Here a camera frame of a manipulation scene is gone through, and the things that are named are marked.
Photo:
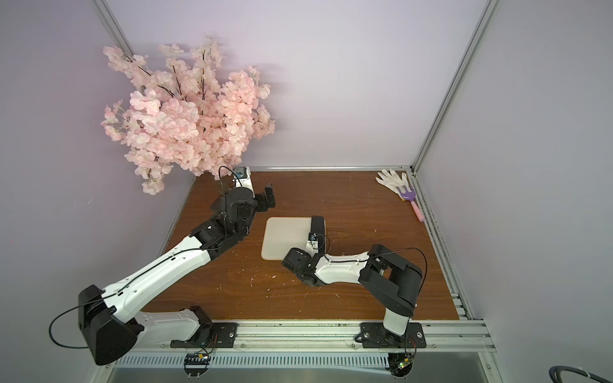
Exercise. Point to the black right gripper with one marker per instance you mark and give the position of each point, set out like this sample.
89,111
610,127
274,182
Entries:
317,229

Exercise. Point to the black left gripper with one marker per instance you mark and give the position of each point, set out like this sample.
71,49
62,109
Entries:
268,197

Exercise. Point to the cream cutting board orange rim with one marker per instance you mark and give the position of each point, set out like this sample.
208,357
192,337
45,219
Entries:
284,233

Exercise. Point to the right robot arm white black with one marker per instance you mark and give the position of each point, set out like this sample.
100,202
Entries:
394,281

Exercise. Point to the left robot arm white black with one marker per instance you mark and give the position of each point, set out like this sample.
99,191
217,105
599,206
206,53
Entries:
112,320

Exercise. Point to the right circuit board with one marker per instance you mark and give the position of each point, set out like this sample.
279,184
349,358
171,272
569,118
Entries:
400,365

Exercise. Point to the circuit board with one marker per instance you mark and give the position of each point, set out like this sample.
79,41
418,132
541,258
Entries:
196,364
400,365

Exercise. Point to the left circuit board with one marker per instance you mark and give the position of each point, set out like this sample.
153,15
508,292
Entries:
196,364

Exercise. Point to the pink cherry blossom tree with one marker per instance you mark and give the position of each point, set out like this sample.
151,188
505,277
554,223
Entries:
183,116

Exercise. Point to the white work glove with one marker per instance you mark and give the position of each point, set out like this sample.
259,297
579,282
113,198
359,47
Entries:
396,182

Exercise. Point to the purple pink garden rake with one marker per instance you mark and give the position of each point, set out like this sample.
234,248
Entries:
408,194

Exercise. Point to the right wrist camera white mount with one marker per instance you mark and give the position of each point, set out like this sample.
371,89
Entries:
313,244

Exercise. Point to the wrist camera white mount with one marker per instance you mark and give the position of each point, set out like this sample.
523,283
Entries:
313,244
242,177

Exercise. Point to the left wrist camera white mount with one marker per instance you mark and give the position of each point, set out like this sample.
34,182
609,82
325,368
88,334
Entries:
242,177

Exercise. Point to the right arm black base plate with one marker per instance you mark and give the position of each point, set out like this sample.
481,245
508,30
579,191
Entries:
373,335

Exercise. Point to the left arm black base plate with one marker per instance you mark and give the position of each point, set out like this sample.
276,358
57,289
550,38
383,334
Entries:
213,335

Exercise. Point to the aluminium front rail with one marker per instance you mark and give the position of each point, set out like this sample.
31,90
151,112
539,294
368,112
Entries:
347,336

